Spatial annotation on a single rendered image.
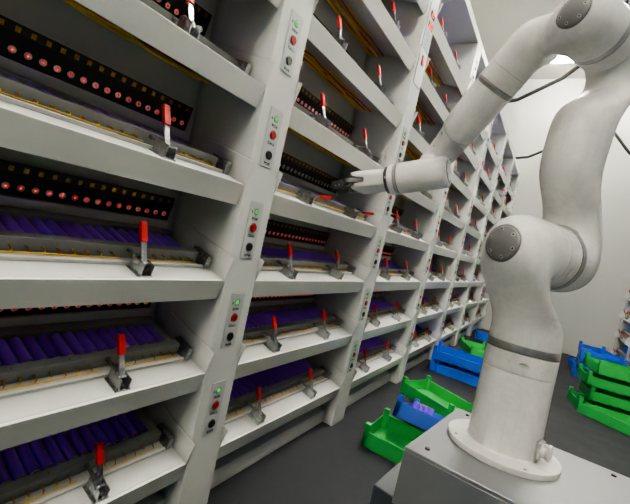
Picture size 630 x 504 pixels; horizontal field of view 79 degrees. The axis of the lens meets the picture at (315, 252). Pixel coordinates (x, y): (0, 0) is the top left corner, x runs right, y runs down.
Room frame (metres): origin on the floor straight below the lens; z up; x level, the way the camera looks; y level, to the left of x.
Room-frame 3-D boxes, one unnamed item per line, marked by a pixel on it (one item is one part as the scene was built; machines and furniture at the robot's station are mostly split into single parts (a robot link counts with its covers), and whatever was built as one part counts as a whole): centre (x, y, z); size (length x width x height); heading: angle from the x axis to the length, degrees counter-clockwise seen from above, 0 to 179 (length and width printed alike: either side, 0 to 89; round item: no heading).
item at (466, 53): (2.07, -0.51, 0.91); 0.20 x 0.09 x 1.81; 58
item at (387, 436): (1.31, -0.48, 0.04); 0.30 x 0.20 x 0.08; 58
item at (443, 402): (1.82, -0.73, 0.04); 0.30 x 0.20 x 0.08; 34
